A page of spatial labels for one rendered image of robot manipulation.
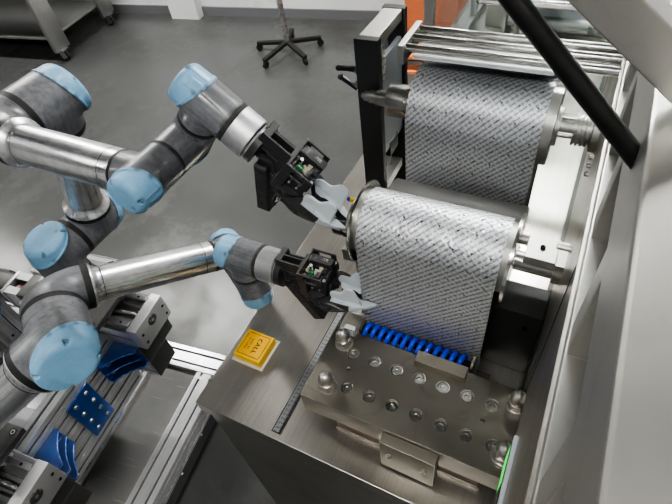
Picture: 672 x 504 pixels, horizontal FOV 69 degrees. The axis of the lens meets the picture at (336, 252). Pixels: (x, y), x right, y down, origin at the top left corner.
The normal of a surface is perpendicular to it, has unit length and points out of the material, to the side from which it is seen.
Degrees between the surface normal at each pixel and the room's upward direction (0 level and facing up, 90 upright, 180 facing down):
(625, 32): 90
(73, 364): 87
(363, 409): 0
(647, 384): 0
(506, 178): 92
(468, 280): 90
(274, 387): 0
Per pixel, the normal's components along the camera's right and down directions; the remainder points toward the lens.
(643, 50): -0.43, 0.71
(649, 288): -0.11, -0.66
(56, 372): 0.62, 0.50
